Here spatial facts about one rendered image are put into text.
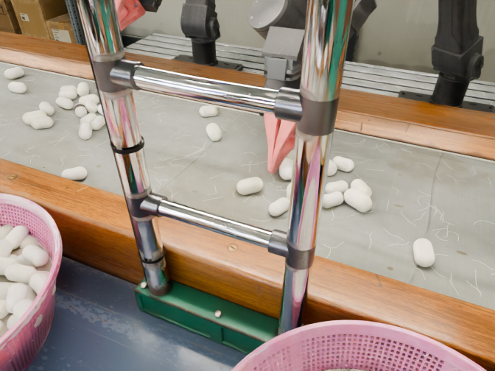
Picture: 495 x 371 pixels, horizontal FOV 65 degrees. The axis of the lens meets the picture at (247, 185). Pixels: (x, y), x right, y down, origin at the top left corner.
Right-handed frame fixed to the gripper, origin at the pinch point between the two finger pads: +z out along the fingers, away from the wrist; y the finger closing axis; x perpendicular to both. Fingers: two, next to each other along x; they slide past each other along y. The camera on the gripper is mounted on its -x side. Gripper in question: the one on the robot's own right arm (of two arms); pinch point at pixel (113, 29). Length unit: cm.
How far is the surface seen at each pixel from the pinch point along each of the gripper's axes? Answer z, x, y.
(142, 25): -105, 173, -143
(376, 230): 23, -4, 51
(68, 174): 27.4, -9.6, 11.5
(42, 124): 20.4, -3.3, -3.1
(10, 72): 10.2, 4.7, -24.9
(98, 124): 17.7, -1.2, 5.5
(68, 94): 12.6, 3.1, -7.0
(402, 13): -122, 152, 38
